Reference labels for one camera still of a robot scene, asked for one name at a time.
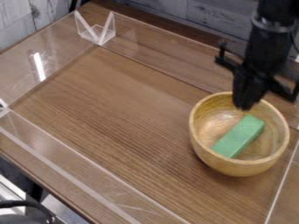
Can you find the clear acrylic corner bracket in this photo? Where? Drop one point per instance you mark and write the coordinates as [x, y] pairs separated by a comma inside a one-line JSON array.
[[99, 34]]

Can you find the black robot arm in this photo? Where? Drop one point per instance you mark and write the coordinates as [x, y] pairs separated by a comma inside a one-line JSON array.
[[280, 10]]

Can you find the clear acrylic tray wall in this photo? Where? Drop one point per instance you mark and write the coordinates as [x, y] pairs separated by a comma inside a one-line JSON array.
[[85, 185]]

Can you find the brown wooden bowl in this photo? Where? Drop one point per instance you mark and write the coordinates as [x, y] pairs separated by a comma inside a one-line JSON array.
[[212, 118]]

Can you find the green rectangular block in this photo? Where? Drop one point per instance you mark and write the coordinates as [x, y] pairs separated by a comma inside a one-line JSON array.
[[239, 136]]

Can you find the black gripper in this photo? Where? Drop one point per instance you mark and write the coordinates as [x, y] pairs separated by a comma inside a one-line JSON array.
[[266, 56]]

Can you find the black metal table frame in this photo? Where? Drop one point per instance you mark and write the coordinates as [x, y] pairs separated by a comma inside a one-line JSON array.
[[21, 198]]

